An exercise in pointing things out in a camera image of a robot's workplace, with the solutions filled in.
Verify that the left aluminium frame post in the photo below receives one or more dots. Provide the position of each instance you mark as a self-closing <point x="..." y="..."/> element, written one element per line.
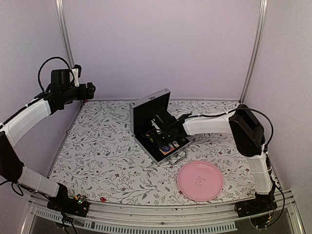
<point x="64" y="31"/>

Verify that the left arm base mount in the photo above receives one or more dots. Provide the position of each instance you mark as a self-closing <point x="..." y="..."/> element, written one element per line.
<point x="78" y="205"/>

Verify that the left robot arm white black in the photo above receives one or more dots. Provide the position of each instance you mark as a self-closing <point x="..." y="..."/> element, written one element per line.
<point x="63" y="89"/>

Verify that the front aluminium rail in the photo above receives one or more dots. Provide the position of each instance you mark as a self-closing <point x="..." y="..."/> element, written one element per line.
<point x="108" y="218"/>

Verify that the blue round blind button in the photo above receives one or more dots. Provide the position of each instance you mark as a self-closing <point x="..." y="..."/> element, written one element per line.
<point x="165" y="149"/>

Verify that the pink plastic plate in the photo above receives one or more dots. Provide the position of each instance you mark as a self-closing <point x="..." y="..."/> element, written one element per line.
<point x="200" y="181"/>

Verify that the right aluminium frame post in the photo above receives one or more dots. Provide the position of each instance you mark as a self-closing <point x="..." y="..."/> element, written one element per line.
<point x="257" y="41"/>

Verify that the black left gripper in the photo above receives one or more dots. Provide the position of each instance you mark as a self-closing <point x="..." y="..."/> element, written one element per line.
<point x="84" y="95"/>

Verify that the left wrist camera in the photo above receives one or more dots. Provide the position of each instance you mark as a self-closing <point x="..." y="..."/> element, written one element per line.
<point x="75" y="75"/>

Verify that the aluminium frame post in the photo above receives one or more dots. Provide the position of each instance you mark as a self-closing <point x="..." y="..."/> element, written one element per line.
<point x="64" y="31"/>
<point x="257" y="41"/>

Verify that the aluminium poker set case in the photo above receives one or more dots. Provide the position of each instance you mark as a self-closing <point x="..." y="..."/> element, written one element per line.
<point x="142" y="111"/>

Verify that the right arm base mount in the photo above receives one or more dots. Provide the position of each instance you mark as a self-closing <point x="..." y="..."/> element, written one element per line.
<point x="255" y="206"/>

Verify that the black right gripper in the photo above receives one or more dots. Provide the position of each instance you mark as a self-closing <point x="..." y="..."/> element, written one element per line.
<point x="160" y="143"/>

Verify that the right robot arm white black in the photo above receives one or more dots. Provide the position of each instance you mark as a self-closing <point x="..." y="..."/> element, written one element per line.
<point x="241" y="123"/>

